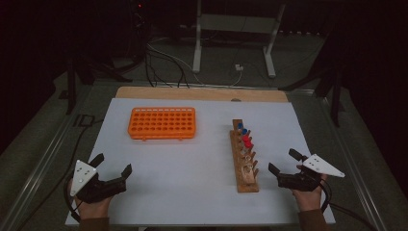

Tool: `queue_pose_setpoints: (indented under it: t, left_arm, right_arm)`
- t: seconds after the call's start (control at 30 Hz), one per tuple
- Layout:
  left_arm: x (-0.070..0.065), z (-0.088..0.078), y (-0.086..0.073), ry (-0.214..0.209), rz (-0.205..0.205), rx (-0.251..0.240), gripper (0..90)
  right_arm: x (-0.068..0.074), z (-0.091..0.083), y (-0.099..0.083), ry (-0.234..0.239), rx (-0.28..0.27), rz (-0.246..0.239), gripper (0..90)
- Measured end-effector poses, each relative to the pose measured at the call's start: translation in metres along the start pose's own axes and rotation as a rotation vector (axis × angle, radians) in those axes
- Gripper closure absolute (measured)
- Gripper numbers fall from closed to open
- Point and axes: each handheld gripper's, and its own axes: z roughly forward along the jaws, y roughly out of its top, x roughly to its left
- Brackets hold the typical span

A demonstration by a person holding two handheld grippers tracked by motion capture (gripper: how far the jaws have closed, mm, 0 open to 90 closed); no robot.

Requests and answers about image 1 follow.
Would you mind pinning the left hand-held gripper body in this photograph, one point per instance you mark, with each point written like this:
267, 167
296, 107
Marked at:
84, 174

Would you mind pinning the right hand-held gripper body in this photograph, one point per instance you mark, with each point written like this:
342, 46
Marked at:
298, 181

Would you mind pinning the wooden test tube rack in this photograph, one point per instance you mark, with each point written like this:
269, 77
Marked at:
247, 184

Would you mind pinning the red cap test tube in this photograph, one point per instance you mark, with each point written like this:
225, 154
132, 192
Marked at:
247, 140

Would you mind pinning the blue cap test tube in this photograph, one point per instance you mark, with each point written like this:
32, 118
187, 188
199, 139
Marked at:
240, 125
245, 131

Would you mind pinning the orange plastic tube rack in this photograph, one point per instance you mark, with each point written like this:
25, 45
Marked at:
162, 123

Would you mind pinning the person's right hand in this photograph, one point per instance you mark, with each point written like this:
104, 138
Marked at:
308, 200

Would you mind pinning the person's left hand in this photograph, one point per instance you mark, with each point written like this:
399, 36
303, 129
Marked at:
93, 210

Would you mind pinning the black tripod stand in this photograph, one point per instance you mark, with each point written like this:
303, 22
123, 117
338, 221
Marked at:
71, 89
336, 102

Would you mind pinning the white table mat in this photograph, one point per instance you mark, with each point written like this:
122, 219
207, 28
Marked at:
192, 179

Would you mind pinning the white plug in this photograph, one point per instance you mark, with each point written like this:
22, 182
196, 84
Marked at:
239, 67

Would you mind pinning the dark equipment rack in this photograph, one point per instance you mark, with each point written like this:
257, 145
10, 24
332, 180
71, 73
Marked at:
139, 29

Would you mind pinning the white metal stand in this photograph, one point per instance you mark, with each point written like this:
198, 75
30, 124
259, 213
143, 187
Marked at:
197, 48

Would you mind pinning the aluminium frame rail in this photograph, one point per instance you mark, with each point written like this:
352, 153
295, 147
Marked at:
43, 165
353, 163

